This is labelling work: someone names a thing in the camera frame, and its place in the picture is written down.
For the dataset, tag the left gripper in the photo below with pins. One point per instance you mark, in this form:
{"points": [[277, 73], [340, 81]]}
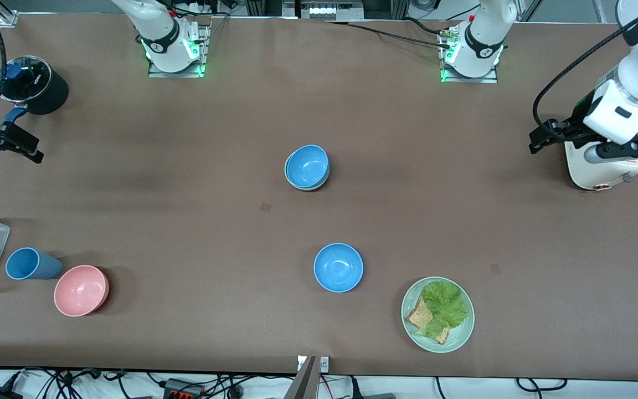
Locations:
{"points": [[569, 129]]}

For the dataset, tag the blue bowl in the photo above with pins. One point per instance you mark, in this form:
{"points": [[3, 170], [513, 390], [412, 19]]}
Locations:
{"points": [[308, 166], [338, 267]]}

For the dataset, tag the green bowl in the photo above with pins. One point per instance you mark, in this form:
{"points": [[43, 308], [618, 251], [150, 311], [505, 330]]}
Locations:
{"points": [[292, 185]]}

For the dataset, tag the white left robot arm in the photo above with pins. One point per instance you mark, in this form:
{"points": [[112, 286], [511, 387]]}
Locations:
{"points": [[482, 39]]}

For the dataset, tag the pink bowl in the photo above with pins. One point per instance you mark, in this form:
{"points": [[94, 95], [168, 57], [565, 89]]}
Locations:
{"points": [[81, 291]]}

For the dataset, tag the cream toaster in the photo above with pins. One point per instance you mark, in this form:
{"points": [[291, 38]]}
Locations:
{"points": [[582, 172]]}

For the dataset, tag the glass pot lid blue knob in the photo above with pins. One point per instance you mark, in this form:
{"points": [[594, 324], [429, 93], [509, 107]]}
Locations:
{"points": [[22, 80]]}

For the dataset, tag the blue cup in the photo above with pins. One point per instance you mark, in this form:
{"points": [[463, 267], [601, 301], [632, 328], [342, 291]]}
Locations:
{"points": [[31, 264]]}

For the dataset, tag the green lettuce leaf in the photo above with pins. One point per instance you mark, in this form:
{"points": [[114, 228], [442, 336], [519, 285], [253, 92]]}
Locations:
{"points": [[445, 305]]}

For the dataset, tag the green plate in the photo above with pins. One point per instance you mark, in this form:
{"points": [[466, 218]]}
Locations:
{"points": [[460, 332]]}

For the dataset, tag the brown toast slice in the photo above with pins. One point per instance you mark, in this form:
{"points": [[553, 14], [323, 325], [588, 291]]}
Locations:
{"points": [[420, 317]]}

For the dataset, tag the white power strip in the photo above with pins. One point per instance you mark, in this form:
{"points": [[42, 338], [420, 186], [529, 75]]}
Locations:
{"points": [[330, 11]]}

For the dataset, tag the black orange power adapter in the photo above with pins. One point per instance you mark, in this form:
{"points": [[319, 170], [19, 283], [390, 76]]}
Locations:
{"points": [[183, 390]]}

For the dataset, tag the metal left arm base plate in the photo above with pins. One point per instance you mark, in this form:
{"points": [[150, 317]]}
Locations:
{"points": [[471, 80]]}

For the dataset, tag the aluminium frame profile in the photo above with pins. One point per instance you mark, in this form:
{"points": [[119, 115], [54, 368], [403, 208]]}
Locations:
{"points": [[8, 19]]}

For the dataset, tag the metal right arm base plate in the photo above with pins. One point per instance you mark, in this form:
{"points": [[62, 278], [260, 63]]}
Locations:
{"points": [[175, 74]]}

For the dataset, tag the small metal bracket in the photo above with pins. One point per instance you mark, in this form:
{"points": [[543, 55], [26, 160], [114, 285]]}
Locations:
{"points": [[323, 364]]}

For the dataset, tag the grey camera stand bar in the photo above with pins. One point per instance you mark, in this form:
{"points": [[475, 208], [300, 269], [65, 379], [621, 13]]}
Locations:
{"points": [[302, 382]]}

